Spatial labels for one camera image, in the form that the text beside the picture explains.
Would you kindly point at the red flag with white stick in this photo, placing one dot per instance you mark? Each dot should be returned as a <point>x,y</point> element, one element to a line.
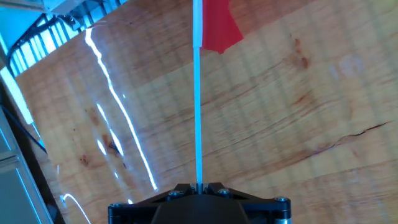
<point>217,25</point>

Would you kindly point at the grey metal cabinet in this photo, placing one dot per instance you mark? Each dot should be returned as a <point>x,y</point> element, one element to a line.
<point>15,186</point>

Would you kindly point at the wood-grain vinyl mat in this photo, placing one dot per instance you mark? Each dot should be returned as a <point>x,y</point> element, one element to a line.
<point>248,124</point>

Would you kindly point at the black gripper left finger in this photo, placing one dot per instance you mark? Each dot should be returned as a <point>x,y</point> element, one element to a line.
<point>140,207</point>

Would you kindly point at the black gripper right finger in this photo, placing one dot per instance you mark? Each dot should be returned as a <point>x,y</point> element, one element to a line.
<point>267,207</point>

